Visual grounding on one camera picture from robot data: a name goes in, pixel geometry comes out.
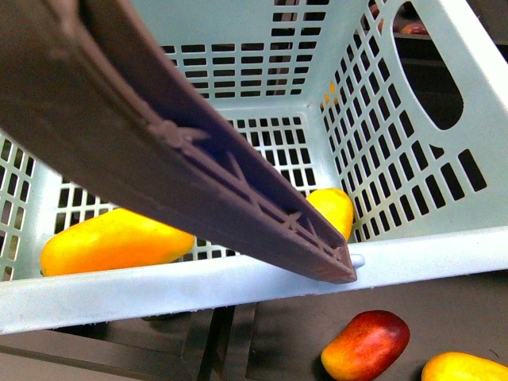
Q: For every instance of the teal plastic shopping basket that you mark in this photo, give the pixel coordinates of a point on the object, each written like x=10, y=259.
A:
x=320, y=90

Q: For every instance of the brown basket handle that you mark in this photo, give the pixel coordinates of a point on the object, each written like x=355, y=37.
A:
x=87, y=90

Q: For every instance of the yellow lemon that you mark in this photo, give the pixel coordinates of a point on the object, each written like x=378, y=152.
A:
x=336, y=207

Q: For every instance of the red yellow mango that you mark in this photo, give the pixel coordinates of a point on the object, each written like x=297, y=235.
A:
x=368, y=345

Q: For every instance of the yellow mango corner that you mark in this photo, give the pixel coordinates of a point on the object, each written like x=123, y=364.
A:
x=462, y=366

